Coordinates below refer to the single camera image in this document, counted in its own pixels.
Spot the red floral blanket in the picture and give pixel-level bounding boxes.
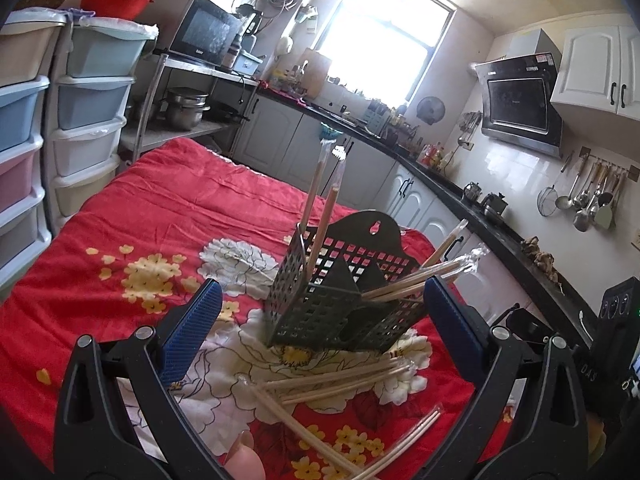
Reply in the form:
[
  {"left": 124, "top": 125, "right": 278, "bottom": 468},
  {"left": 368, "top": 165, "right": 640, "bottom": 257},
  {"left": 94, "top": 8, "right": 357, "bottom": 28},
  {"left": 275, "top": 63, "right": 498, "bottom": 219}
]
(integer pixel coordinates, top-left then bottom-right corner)
[{"left": 0, "top": 137, "right": 516, "bottom": 480}]

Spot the blue knife rack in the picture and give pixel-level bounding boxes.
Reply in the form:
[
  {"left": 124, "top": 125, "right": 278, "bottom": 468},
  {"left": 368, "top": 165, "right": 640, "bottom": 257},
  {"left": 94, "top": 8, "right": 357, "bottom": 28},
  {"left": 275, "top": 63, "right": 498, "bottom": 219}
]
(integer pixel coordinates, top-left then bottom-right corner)
[{"left": 367, "top": 100, "right": 391, "bottom": 133}]

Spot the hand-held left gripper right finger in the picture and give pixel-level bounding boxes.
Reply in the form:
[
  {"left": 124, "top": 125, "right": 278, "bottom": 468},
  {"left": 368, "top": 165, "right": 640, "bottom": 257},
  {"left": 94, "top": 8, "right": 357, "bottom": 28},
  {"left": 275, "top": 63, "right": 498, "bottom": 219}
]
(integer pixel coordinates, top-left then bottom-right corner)
[{"left": 424, "top": 275, "right": 591, "bottom": 480}]

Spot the row of hanging cooking utensils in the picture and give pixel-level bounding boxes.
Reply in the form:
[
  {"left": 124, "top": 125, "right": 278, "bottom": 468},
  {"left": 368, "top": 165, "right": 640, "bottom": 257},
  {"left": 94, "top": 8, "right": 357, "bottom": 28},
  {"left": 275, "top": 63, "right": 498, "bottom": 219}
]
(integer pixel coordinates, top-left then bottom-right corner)
[{"left": 555, "top": 152, "right": 628, "bottom": 233}]

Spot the brown wicker basket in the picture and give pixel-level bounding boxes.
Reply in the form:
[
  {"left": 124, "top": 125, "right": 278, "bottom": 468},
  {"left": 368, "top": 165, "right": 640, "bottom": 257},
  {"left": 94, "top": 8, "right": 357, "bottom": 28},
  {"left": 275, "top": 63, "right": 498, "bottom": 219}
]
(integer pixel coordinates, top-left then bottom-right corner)
[{"left": 12, "top": 0, "right": 71, "bottom": 11}]

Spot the black range hood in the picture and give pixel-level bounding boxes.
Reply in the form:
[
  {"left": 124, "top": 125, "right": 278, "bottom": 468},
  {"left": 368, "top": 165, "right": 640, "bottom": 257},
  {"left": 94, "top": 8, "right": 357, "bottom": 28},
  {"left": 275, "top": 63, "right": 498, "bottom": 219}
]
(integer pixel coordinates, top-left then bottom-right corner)
[{"left": 474, "top": 29, "right": 563, "bottom": 158}]

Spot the dried root pile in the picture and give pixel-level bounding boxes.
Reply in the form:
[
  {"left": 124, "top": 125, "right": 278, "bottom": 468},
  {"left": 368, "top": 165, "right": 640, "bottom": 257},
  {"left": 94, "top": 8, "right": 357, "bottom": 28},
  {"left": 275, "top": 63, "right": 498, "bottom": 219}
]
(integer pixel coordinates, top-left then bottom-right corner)
[{"left": 522, "top": 237, "right": 558, "bottom": 281}]

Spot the black perforated utensil holder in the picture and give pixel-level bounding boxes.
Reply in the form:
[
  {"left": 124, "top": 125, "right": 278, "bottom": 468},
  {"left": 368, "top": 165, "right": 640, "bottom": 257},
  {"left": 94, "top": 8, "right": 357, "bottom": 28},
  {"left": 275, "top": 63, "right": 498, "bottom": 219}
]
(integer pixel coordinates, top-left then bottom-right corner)
[{"left": 263, "top": 210, "right": 432, "bottom": 353}]

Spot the pile of chopsticks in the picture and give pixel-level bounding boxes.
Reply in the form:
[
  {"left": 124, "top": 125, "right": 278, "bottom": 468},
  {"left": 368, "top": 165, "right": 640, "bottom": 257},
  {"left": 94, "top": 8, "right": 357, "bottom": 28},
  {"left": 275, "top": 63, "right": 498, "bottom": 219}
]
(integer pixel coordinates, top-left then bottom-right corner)
[{"left": 239, "top": 355, "right": 443, "bottom": 480}]

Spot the person's left hand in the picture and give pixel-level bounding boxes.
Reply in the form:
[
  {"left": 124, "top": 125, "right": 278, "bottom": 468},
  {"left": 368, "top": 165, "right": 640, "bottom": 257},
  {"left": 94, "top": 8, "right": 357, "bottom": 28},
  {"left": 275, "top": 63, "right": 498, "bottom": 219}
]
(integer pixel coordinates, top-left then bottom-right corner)
[{"left": 223, "top": 430, "right": 266, "bottom": 480}]

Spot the kitchen window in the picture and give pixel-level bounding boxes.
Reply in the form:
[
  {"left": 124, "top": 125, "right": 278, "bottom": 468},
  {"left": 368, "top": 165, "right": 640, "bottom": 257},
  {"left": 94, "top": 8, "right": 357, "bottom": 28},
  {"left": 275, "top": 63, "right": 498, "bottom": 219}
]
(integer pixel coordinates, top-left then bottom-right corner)
[{"left": 315, "top": 0, "right": 457, "bottom": 106}]

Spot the pastel plastic drawer tower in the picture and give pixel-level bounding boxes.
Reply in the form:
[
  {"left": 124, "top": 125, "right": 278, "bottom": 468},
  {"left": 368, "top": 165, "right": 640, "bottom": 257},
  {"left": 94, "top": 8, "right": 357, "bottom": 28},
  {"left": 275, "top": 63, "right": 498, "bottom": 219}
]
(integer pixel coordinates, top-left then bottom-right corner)
[
  {"left": 0, "top": 7, "right": 68, "bottom": 291},
  {"left": 42, "top": 16, "right": 158, "bottom": 221}
]

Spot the metal shelf rack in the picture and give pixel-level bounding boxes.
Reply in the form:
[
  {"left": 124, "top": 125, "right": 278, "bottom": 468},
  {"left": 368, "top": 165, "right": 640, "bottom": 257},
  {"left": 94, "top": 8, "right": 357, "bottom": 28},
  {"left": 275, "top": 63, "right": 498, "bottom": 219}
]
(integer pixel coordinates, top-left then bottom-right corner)
[{"left": 120, "top": 52, "right": 261, "bottom": 166}]

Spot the metal mesh strainer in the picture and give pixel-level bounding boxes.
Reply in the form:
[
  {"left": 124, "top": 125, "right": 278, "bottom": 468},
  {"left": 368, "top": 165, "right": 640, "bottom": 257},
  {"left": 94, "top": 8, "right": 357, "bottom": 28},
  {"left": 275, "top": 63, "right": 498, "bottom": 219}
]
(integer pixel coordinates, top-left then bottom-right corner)
[{"left": 537, "top": 185, "right": 560, "bottom": 217}]

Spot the black electric kettle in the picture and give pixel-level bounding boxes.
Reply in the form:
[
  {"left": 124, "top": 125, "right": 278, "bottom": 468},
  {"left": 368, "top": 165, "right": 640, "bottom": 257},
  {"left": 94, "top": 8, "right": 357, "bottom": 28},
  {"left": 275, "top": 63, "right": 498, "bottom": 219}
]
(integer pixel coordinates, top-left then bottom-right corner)
[{"left": 237, "top": 4, "right": 265, "bottom": 36}]

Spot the group of condiment bottles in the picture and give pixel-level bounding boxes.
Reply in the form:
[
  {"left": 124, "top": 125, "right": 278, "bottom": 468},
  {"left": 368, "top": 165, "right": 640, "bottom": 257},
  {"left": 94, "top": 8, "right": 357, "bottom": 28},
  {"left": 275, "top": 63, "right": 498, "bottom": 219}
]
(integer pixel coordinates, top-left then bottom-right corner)
[{"left": 417, "top": 142, "right": 453, "bottom": 171}]

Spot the dark metal teapot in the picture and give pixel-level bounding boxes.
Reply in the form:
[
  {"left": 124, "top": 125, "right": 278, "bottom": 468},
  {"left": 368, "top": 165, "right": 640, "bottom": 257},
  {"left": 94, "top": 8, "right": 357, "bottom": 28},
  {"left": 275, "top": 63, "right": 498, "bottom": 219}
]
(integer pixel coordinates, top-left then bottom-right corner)
[{"left": 480, "top": 192, "right": 508, "bottom": 217}]

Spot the light blue plastic container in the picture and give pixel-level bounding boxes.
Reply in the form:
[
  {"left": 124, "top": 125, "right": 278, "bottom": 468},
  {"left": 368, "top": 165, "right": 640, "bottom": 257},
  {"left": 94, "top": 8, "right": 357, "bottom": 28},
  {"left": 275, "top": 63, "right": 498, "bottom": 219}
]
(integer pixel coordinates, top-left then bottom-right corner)
[{"left": 232, "top": 52, "right": 263, "bottom": 75}]

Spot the black frying pan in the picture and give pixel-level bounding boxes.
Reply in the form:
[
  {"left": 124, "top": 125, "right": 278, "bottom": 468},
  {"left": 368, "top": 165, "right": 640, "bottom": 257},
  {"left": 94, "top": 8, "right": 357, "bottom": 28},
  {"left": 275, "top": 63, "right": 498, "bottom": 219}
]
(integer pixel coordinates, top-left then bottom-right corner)
[{"left": 207, "top": 102, "right": 251, "bottom": 123}]

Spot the black microwave oven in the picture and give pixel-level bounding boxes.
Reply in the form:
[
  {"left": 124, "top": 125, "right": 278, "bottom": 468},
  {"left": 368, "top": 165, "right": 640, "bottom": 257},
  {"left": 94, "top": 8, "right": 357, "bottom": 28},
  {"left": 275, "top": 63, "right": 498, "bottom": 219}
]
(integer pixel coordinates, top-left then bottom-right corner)
[{"left": 167, "top": 0, "right": 243, "bottom": 68}]

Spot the white wall cabinet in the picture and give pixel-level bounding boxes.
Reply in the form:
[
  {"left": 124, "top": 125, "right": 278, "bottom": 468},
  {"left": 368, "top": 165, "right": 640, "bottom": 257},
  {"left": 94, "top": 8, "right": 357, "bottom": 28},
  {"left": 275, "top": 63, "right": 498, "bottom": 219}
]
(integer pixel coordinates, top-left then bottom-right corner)
[{"left": 550, "top": 14, "right": 640, "bottom": 122}]

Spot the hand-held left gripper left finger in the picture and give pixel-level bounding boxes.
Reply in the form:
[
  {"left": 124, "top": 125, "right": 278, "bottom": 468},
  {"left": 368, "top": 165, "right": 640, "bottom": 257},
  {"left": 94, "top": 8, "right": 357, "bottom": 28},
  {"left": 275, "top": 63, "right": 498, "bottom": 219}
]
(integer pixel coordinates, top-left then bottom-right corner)
[{"left": 54, "top": 277, "right": 224, "bottom": 480}]

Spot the wooden cutting board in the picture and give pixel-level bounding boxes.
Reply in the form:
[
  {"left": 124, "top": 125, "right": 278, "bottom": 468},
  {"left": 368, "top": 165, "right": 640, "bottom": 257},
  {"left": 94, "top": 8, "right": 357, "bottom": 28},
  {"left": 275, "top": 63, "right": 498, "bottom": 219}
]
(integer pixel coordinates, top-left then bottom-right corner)
[{"left": 299, "top": 49, "right": 332, "bottom": 98}]

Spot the black kitchen countertop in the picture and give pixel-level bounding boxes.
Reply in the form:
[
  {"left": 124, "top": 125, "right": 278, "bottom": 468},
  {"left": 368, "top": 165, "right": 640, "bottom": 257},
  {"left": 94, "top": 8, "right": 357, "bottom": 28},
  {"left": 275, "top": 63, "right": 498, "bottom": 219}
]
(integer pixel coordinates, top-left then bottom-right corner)
[{"left": 260, "top": 87, "right": 596, "bottom": 346}]

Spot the stainless steel pot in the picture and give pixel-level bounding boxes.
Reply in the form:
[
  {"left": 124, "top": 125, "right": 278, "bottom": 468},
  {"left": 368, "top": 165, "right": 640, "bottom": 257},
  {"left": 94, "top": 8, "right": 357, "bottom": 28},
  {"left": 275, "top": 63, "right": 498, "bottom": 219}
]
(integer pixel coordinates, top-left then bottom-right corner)
[{"left": 164, "top": 87, "right": 212, "bottom": 130}]

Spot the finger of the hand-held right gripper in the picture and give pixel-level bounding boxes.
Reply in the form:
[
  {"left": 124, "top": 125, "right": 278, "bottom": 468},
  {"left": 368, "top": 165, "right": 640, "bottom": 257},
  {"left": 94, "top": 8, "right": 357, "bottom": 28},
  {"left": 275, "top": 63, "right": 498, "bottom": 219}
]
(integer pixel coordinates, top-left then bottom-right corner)
[{"left": 492, "top": 305, "right": 549, "bottom": 347}]

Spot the small round fan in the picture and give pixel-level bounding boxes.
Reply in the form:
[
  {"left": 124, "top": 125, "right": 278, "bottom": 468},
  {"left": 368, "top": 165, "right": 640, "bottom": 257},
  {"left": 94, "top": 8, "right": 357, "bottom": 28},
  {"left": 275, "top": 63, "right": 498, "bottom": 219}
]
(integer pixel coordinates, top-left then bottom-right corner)
[{"left": 416, "top": 96, "right": 446, "bottom": 126}]

